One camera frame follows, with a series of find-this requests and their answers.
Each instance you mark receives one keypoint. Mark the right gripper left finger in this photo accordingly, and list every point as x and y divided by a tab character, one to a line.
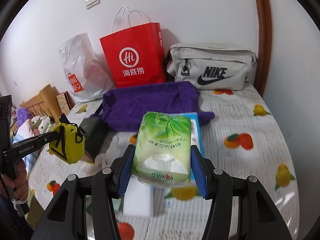
108	184

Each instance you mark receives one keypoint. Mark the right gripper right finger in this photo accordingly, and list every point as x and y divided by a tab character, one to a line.
216	185

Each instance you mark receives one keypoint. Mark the dark green book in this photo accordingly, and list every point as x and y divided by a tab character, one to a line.
96	132

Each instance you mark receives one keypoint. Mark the green tissue pack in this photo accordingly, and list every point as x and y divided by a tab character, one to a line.
162	154

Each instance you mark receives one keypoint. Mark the left hand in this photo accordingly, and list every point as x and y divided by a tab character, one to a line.
20	182

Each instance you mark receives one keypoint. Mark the plush toys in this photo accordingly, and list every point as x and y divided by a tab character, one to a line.
31	126

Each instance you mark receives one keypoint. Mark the blue tissue box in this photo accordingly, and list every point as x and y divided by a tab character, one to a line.
197	129

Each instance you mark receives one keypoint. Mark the fruit print table cover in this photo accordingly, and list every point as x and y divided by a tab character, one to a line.
236	141

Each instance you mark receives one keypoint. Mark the brown patterned notebook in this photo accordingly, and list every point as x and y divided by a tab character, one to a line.
65	102

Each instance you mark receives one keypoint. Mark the purple towel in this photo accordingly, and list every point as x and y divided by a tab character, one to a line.
150	102

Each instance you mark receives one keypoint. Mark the white Miniso plastic bag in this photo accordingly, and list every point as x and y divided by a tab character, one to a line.
86	78

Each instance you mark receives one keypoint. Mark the grey Nike bag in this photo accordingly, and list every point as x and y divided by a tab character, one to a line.
208	66

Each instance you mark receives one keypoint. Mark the red paper bag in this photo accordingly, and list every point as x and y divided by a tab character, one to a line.
135	55

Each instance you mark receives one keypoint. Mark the wooden door frame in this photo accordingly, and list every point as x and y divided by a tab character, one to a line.
265	44

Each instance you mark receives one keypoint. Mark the wall light switch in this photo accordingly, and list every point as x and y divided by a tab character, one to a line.
91	3

